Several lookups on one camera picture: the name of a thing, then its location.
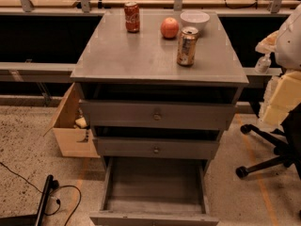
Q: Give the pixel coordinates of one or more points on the yellow foam pieces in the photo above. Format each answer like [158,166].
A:
[282,94]

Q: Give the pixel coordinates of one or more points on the red coke can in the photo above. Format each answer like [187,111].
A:
[132,19]

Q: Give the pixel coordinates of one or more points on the grey top drawer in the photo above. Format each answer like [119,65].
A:
[158,114]

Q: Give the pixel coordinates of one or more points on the clear sanitizer bottle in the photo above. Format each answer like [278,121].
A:
[263,64]

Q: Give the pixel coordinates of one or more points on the white bowl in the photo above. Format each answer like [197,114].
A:
[195,18]

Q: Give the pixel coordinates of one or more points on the black office chair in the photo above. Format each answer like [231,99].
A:
[287,153]

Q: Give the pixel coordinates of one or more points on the cardboard box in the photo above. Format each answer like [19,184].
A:
[73,141]

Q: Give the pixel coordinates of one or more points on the grey open bottom drawer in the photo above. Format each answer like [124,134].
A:
[153,192]

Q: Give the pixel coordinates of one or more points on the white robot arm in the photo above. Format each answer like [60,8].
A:
[288,45]

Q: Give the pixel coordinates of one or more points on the gold soda can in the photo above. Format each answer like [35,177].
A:
[187,46]

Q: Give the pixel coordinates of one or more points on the red apple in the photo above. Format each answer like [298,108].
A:
[169,28]

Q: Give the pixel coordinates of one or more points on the grey drawer cabinet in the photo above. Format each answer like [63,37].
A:
[142,67]

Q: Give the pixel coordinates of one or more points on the grey middle drawer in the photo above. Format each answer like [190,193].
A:
[158,148]

